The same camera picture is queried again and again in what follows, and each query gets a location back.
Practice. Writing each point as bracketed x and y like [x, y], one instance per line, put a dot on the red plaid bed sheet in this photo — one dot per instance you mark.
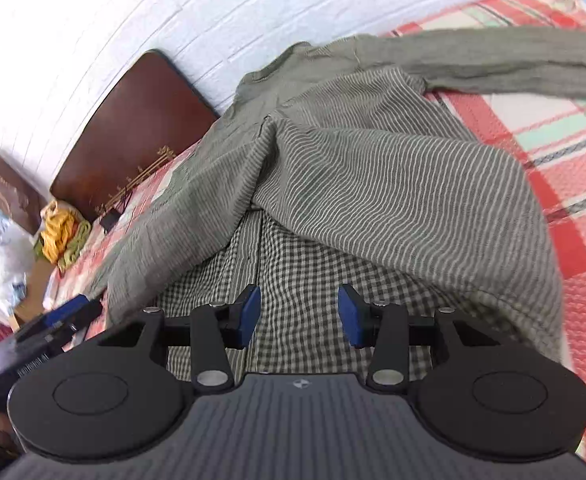
[573, 170]

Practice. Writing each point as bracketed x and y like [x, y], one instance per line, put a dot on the dark brown wooden headboard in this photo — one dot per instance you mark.
[138, 135]

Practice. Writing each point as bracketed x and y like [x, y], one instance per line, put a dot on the green striped checked shirt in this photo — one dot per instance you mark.
[373, 185]

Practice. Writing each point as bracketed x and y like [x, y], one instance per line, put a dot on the light green cloth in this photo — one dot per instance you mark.
[75, 245]

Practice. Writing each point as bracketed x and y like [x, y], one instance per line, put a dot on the white plastic bag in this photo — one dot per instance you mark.
[3, 260]

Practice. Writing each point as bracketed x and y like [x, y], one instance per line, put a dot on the yellow cloth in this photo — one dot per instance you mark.
[55, 235]

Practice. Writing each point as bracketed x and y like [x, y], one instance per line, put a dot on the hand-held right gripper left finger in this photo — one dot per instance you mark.
[250, 317]

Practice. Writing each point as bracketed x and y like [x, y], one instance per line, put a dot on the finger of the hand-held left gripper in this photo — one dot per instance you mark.
[70, 310]

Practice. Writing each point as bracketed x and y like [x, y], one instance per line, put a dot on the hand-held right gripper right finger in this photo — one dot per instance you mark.
[349, 317]

